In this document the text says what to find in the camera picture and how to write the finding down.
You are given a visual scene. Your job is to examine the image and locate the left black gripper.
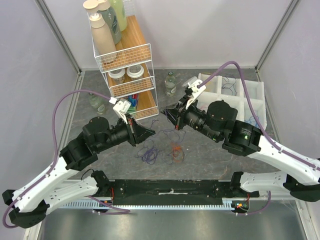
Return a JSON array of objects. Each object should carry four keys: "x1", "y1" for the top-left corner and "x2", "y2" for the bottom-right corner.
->
[{"x1": 95, "y1": 113, "x2": 156, "y2": 153}]

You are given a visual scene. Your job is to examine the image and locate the yellow cable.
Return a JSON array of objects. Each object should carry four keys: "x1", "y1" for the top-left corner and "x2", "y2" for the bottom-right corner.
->
[{"x1": 201, "y1": 72, "x2": 215, "y2": 88}]

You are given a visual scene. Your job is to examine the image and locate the blue cable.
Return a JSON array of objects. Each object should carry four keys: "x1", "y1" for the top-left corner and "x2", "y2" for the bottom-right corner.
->
[{"x1": 244, "y1": 115, "x2": 261, "y2": 129}]

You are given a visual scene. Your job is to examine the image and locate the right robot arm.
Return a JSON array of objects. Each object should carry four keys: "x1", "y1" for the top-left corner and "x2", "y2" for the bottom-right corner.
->
[{"x1": 161, "y1": 95, "x2": 320, "y2": 202}]

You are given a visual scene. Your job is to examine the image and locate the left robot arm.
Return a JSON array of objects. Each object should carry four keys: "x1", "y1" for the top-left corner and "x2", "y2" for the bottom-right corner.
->
[{"x1": 2, "y1": 114, "x2": 155, "y2": 229}]

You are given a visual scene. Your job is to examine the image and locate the right glass bottle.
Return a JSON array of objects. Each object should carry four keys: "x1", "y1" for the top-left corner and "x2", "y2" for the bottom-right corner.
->
[{"x1": 164, "y1": 71, "x2": 177, "y2": 97}]

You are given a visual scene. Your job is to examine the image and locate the glass bottle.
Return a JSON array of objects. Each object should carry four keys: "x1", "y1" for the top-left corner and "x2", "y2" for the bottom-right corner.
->
[
  {"x1": 89, "y1": 93, "x2": 106, "y2": 115},
  {"x1": 164, "y1": 71, "x2": 177, "y2": 97}
]

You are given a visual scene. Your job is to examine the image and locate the green and blue packets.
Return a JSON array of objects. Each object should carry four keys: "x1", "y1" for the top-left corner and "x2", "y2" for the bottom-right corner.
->
[{"x1": 125, "y1": 93, "x2": 139, "y2": 111}]

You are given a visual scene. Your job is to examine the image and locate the left glass bottle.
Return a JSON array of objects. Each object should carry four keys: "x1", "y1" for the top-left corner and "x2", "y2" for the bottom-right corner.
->
[{"x1": 89, "y1": 93, "x2": 106, "y2": 115}]

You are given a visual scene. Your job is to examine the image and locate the right white-lid jar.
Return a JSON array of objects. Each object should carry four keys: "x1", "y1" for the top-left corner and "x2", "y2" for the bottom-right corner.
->
[{"x1": 126, "y1": 64, "x2": 144, "y2": 81}]

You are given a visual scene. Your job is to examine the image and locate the white-lid jar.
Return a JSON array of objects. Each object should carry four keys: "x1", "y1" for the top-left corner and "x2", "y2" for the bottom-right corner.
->
[
  {"x1": 108, "y1": 68, "x2": 126, "y2": 85},
  {"x1": 126, "y1": 64, "x2": 144, "y2": 81}
]

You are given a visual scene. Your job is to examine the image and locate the white six-compartment tray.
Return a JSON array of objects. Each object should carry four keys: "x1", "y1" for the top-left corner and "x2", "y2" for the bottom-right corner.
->
[{"x1": 197, "y1": 75, "x2": 267, "y2": 129}]

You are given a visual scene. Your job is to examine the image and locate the left white-lid jar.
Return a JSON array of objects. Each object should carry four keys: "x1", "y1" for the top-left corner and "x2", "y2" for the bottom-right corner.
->
[{"x1": 108, "y1": 68, "x2": 126, "y2": 85}]

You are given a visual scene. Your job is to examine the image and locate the beige pump bottle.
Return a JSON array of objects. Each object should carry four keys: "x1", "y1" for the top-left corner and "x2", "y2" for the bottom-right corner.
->
[{"x1": 89, "y1": 12, "x2": 117, "y2": 64}]

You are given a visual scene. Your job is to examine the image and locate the light green bottle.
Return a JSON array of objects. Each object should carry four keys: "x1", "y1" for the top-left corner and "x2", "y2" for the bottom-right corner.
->
[{"x1": 109, "y1": 0, "x2": 128, "y2": 32}]

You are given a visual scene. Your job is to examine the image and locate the grey-green pump bottle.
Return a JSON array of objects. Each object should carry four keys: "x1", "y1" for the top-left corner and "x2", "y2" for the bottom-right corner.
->
[{"x1": 83, "y1": 0, "x2": 122, "y2": 45}]

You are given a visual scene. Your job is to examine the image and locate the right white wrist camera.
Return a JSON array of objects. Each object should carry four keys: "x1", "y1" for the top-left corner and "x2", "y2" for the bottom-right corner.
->
[{"x1": 182, "y1": 76, "x2": 206, "y2": 110}]

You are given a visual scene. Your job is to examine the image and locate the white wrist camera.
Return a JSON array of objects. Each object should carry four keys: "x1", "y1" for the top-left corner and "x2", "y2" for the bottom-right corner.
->
[
  {"x1": 109, "y1": 97, "x2": 131, "y2": 125},
  {"x1": 182, "y1": 76, "x2": 206, "y2": 110}
]

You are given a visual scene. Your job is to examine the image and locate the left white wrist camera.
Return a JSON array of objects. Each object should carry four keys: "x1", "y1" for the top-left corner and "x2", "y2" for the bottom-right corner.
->
[{"x1": 109, "y1": 97, "x2": 131, "y2": 125}]

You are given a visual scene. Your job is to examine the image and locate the orange cable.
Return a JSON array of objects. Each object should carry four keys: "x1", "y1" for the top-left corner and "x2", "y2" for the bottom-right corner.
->
[{"x1": 170, "y1": 141, "x2": 186, "y2": 163}]

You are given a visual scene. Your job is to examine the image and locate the white wire shelf rack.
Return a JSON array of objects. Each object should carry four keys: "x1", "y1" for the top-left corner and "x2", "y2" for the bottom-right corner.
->
[{"x1": 91, "y1": 0, "x2": 159, "y2": 120}]

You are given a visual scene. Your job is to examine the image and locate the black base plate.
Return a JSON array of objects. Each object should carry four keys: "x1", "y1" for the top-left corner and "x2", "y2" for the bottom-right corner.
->
[{"x1": 95, "y1": 179, "x2": 248, "y2": 206}]

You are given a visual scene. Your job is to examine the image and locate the slotted cable duct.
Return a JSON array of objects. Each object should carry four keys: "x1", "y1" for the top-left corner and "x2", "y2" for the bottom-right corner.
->
[{"x1": 60, "y1": 198, "x2": 245, "y2": 211}]

